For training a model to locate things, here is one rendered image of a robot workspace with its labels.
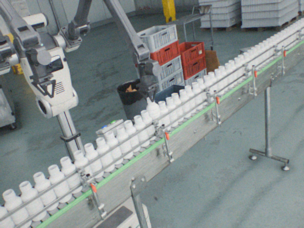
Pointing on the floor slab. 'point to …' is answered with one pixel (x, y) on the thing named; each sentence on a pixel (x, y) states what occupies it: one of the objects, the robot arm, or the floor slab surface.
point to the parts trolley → (193, 26)
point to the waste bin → (132, 99)
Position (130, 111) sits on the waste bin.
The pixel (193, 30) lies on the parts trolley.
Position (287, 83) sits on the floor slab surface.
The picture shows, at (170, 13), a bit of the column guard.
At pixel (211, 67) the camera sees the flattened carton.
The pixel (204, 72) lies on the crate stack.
